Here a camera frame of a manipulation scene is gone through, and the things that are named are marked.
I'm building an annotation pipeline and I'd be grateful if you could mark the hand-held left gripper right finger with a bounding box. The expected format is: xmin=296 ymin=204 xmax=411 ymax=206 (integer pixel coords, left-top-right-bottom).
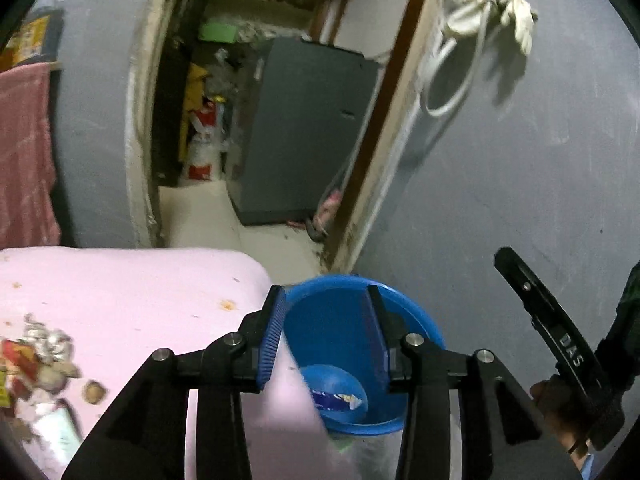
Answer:
xmin=366 ymin=285 xmax=583 ymax=480

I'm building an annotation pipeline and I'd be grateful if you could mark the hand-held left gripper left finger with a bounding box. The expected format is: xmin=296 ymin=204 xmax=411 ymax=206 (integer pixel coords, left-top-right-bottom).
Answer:
xmin=60 ymin=285 xmax=287 ymax=480

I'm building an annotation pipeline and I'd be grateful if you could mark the blue plastic bucket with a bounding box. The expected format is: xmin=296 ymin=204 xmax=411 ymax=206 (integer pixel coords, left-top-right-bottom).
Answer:
xmin=281 ymin=274 xmax=447 ymax=437

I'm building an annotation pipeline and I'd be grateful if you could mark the tan lump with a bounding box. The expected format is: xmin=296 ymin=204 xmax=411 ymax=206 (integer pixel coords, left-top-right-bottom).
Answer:
xmin=37 ymin=360 xmax=82 ymax=394

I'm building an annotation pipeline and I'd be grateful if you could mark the silver foil wrapper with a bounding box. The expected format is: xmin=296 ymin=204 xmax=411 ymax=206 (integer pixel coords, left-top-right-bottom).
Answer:
xmin=22 ymin=312 xmax=76 ymax=362

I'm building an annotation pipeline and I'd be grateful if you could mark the person's right hand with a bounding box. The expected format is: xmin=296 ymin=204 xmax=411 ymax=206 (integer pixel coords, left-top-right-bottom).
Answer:
xmin=529 ymin=375 xmax=592 ymax=457

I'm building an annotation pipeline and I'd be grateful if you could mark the blue and white wrapper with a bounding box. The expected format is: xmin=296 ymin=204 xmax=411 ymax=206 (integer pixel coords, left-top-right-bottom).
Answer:
xmin=311 ymin=389 xmax=364 ymax=412

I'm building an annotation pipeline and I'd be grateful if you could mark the pink bed sheet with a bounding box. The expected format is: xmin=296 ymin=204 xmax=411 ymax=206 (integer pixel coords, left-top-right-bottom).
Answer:
xmin=0 ymin=246 xmax=362 ymax=480

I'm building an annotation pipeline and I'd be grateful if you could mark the pink cloth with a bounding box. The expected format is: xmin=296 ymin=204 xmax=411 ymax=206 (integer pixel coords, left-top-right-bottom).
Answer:
xmin=312 ymin=187 xmax=345 ymax=233

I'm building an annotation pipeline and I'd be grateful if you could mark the white and red sack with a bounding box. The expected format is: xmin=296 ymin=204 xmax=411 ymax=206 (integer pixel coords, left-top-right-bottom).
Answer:
xmin=186 ymin=102 xmax=224 ymax=182

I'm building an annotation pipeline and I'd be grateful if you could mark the grey cabinet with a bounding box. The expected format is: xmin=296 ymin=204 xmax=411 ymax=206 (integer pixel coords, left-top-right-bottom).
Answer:
xmin=226 ymin=36 xmax=382 ymax=227

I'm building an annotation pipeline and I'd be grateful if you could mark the red snack wrapper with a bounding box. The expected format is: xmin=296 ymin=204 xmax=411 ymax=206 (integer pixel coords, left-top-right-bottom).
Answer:
xmin=0 ymin=337 xmax=42 ymax=402

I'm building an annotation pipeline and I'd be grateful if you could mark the yellow bag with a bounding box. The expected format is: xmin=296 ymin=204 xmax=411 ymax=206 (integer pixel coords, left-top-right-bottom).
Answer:
xmin=184 ymin=62 xmax=210 ymax=131

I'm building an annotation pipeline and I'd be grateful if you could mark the pink striped towel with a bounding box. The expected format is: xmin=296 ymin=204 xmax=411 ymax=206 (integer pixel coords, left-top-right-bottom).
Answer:
xmin=0 ymin=62 xmax=62 ymax=251

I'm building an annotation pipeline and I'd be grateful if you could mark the green box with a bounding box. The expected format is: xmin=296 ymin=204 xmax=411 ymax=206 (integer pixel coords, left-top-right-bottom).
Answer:
xmin=199 ymin=19 xmax=241 ymax=43

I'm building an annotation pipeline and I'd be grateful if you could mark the yellow printed box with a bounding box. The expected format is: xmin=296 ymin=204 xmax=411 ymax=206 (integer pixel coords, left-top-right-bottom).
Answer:
xmin=4 ymin=10 xmax=57 ymax=70

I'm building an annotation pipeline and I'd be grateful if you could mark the brown wooden door post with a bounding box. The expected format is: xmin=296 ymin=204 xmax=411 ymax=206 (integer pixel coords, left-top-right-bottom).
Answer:
xmin=320 ymin=0 xmax=451 ymax=275

